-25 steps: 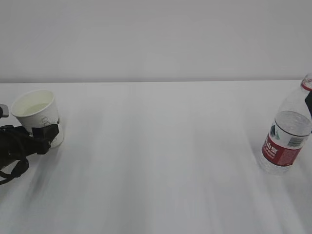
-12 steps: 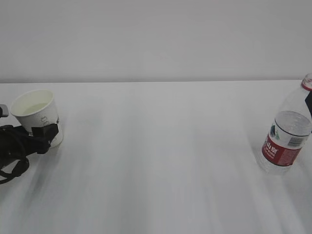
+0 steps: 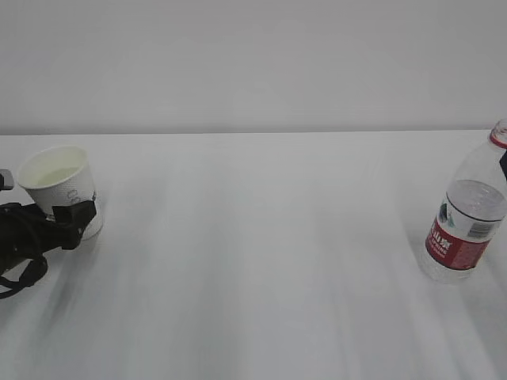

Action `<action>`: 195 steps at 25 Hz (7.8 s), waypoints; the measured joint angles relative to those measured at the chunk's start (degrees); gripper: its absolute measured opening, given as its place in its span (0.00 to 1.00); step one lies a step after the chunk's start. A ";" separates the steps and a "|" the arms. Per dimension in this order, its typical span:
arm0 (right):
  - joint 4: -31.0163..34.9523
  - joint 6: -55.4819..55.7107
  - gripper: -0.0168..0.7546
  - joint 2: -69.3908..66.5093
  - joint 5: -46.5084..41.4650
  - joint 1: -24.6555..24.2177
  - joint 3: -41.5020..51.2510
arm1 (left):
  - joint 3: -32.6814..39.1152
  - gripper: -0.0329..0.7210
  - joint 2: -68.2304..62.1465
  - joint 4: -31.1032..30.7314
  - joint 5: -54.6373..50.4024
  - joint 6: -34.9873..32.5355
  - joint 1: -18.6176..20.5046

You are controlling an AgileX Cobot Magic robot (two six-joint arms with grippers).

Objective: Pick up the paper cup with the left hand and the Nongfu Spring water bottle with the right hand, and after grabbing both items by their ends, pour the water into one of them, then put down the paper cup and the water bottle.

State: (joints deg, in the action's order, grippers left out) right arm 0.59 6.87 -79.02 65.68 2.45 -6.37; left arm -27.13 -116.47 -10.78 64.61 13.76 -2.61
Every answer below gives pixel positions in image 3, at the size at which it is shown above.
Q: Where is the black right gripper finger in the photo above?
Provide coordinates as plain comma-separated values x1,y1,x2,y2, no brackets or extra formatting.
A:
499,151,507,179

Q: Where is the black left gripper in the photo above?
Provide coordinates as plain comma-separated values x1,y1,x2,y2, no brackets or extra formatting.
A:
1,200,97,277

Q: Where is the white paper cup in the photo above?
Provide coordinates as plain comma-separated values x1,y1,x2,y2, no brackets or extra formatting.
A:
17,146,103,240

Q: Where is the clear water bottle red label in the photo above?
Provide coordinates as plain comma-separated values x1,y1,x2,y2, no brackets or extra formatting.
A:
417,119,506,283

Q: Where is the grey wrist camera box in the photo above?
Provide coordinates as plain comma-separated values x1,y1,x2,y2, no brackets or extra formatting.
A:
0,169,15,191

